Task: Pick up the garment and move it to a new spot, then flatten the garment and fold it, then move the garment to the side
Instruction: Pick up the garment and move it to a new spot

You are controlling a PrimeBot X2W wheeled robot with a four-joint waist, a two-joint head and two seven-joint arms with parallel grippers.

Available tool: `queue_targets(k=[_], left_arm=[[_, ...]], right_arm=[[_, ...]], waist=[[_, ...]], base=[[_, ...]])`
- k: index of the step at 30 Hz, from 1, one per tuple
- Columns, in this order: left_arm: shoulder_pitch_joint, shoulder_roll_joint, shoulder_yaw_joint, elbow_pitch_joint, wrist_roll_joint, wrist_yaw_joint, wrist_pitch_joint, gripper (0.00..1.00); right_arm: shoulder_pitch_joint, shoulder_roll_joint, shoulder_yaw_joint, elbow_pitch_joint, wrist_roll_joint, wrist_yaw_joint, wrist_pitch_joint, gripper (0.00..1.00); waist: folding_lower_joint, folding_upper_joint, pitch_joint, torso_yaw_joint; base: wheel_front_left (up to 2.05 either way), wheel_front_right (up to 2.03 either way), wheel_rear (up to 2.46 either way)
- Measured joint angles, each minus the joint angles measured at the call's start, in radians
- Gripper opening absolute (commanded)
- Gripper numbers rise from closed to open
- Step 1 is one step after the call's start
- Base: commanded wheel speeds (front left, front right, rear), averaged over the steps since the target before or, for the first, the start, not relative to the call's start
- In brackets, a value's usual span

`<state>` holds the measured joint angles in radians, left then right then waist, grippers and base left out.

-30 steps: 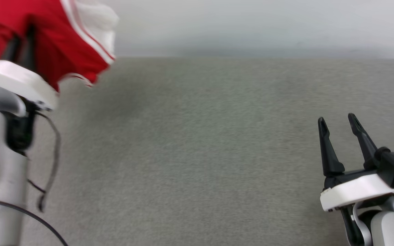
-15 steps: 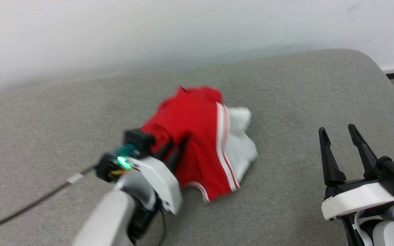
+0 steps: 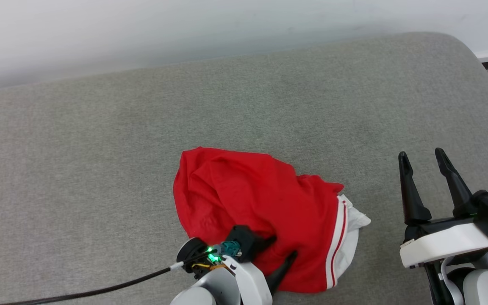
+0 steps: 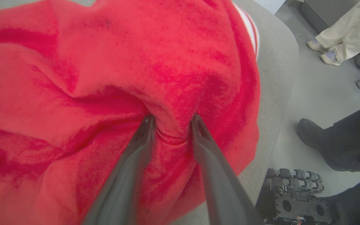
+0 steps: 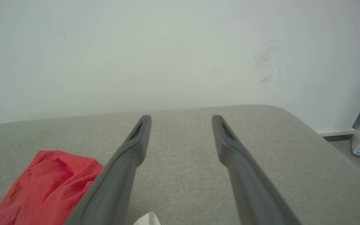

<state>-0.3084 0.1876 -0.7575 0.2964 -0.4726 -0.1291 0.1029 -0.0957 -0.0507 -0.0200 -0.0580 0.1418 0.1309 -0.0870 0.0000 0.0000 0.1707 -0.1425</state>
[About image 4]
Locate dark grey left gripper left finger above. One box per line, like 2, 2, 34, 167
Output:
82, 114, 156, 225

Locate black shoe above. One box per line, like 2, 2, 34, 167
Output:
297, 118, 328, 149

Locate grey cabinet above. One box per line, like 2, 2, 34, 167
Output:
301, 0, 360, 33

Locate beige trousers of person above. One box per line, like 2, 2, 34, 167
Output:
315, 0, 360, 62

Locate white shoe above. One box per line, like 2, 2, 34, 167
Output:
307, 39, 329, 53
320, 50, 343, 66

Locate black mechanical robot hand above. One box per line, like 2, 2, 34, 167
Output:
257, 168, 333, 225

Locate grey fabric sofa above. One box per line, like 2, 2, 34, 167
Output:
0, 0, 299, 225

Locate red garment with white stripes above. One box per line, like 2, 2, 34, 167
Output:
0, 0, 261, 225

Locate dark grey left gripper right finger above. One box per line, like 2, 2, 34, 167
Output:
191, 114, 263, 225

